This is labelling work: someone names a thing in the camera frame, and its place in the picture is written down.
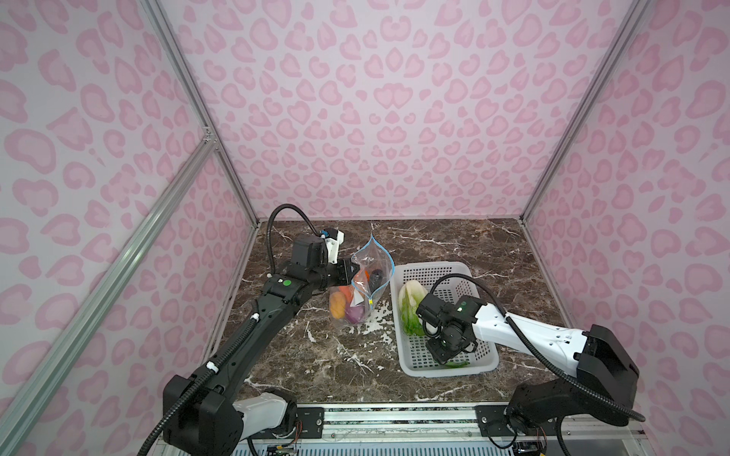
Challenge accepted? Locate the brown toy potato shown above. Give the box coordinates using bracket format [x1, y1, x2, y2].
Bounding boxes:
[353, 270, 370, 294]

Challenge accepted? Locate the green toy pepper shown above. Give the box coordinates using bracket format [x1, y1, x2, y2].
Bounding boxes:
[443, 360, 471, 369]

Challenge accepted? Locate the yellow toy potato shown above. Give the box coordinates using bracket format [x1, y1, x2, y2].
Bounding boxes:
[329, 291, 347, 320]

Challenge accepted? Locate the clear zip top bag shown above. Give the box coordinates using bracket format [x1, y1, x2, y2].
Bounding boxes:
[328, 236, 395, 327]

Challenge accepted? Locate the purple toy onion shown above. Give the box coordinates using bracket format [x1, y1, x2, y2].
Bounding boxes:
[345, 306, 369, 325]

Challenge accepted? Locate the green white toy cabbage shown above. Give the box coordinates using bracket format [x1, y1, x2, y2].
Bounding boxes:
[397, 280, 428, 336]

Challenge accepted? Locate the orange toy tomato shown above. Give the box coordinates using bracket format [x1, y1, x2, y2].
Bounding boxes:
[338, 285, 355, 303]

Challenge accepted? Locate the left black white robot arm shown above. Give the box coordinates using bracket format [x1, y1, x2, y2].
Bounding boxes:
[139, 235, 360, 455]

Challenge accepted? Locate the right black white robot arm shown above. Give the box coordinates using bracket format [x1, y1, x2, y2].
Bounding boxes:
[416, 294, 646, 431]

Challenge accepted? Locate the white plastic basket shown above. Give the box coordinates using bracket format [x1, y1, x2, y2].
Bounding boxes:
[390, 261, 499, 378]

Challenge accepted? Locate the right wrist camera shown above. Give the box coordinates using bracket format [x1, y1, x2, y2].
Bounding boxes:
[416, 294, 449, 337]

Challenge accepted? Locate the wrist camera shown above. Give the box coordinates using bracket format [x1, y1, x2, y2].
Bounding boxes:
[416, 294, 449, 337]
[321, 228, 345, 264]

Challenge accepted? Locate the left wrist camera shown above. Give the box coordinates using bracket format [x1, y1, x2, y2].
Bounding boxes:
[321, 228, 345, 264]

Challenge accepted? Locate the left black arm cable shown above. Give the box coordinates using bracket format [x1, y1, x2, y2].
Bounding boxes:
[266, 203, 321, 277]

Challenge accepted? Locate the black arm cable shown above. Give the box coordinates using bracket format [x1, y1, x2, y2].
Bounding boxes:
[266, 203, 321, 277]
[428, 272, 646, 423]

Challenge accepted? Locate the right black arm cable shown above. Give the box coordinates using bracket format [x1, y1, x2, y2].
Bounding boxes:
[428, 272, 646, 423]

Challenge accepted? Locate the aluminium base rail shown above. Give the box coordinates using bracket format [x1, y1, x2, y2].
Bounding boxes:
[233, 402, 653, 455]

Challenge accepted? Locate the aluminium frame strut left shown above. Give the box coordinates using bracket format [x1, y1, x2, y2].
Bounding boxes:
[1, 140, 217, 455]

